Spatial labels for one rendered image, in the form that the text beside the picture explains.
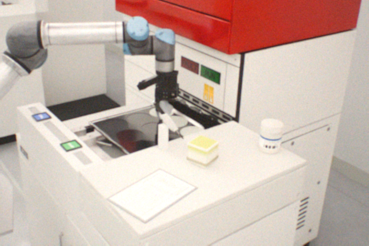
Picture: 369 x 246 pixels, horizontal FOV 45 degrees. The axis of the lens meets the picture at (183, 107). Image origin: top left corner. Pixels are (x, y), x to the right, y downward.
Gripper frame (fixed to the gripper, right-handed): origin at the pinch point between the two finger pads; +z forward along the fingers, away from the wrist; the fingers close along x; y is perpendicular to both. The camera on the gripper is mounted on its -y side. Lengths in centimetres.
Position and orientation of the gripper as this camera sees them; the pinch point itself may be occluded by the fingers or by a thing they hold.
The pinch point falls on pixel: (158, 116)
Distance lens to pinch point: 180.7
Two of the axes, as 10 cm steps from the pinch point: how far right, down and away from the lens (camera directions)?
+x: 2.1, -3.9, 8.9
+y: 9.8, 1.2, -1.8
